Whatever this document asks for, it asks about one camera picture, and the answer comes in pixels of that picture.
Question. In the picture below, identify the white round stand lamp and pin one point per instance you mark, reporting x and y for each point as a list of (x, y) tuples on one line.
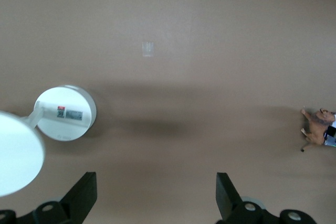
[(65, 113)]

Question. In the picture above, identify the brown lion statue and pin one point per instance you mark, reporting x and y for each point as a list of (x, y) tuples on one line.
[(316, 129)]

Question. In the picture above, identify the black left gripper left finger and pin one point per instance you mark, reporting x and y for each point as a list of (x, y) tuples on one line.
[(81, 197)]

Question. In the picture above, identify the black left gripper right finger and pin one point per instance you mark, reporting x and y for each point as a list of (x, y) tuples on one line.
[(225, 195)]

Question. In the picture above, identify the clear tape patch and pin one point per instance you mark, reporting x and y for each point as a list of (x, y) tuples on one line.
[(147, 49)]

